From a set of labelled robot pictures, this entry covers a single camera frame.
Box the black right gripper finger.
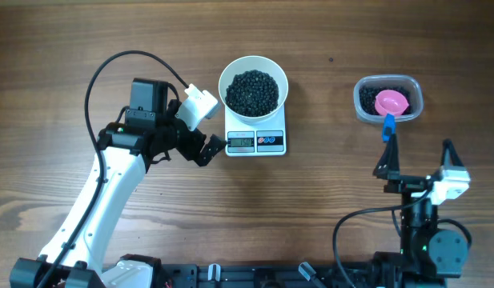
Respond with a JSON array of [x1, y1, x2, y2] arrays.
[[372, 134, 400, 180], [440, 138, 464, 167]]

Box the pink scoop with blue handle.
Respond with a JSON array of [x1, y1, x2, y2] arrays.
[[375, 90, 409, 142]]

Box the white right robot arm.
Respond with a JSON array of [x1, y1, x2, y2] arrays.
[[370, 134, 472, 287]]

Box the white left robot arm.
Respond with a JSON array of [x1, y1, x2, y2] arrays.
[[10, 78, 225, 287]]

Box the white digital kitchen scale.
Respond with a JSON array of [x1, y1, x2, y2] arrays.
[[225, 106, 287, 157]]

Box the black beans in bowl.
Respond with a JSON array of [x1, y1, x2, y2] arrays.
[[225, 70, 279, 117]]

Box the white bowl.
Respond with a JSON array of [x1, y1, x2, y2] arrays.
[[219, 55, 289, 123]]

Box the black beans in container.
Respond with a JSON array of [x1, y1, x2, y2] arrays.
[[359, 86, 410, 115]]

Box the clear plastic bean container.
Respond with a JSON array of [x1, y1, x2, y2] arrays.
[[353, 74, 424, 124]]

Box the black mounting rail base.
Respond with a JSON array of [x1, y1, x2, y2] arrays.
[[86, 262, 444, 288]]

